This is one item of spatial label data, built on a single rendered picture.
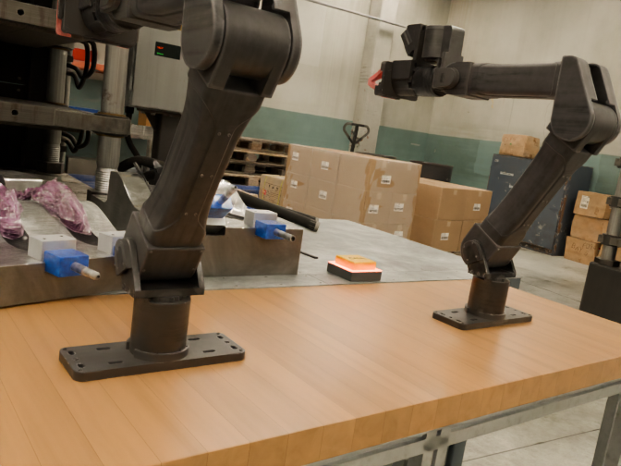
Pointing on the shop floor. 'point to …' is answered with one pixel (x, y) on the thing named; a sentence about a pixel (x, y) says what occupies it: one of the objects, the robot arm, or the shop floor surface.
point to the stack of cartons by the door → (588, 227)
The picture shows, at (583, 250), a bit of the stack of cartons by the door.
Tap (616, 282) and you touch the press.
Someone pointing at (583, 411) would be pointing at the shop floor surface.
